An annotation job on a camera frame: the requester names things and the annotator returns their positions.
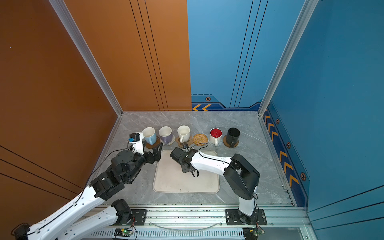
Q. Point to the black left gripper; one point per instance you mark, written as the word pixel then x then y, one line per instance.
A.
pixel 156 156

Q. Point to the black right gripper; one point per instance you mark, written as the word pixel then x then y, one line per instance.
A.
pixel 184 170

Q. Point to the scratched brown wooden round coaster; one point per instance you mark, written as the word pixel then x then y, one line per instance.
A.
pixel 148 146

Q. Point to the cork paw print coaster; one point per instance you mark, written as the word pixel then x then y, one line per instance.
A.
pixel 189 142

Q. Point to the white mug blue handle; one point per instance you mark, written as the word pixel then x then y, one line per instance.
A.
pixel 150 136

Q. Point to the white multicolour rope coaster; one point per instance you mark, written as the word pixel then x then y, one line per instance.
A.
pixel 169 143

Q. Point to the white mug purple handle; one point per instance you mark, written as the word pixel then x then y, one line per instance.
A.
pixel 165 134

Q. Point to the woven rattan round coaster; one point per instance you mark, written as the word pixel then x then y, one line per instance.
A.
pixel 200 140

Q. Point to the plain white mug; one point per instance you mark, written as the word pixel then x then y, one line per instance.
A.
pixel 183 133

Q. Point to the red inside white mug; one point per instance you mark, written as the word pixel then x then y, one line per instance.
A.
pixel 216 132

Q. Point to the plain brown wooden round coaster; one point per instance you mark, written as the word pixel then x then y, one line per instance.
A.
pixel 230 145

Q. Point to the black mug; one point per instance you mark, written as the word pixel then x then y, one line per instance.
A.
pixel 233 135

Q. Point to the light blue woven coaster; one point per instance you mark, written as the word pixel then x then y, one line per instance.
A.
pixel 215 141

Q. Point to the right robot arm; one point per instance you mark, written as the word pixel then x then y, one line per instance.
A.
pixel 241 176

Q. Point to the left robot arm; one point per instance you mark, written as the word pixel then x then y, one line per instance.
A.
pixel 124 168

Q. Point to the white serving tray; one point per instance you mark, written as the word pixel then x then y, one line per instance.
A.
pixel 169 178

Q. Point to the left green circuit board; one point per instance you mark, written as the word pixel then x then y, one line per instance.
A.
pixel 123 233

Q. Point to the right circuit board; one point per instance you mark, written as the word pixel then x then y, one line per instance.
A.
pixel 252 233

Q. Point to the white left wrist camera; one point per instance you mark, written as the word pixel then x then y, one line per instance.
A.
pixel 135 144

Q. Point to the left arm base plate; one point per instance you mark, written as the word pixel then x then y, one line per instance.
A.
pixel 135 217

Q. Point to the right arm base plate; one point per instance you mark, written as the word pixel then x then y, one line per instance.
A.
pixel 235 217

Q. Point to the aluminium front rail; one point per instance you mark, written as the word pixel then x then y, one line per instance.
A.
pixel 208 222

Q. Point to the aluminium corner post left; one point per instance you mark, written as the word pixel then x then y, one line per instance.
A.
pixel 75 34

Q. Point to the aluminium corner post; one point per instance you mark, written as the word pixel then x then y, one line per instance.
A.
pixel 295 36
pixel 75 34

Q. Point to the aluminium corner post right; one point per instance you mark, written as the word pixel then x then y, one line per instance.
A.
pixel 295 36

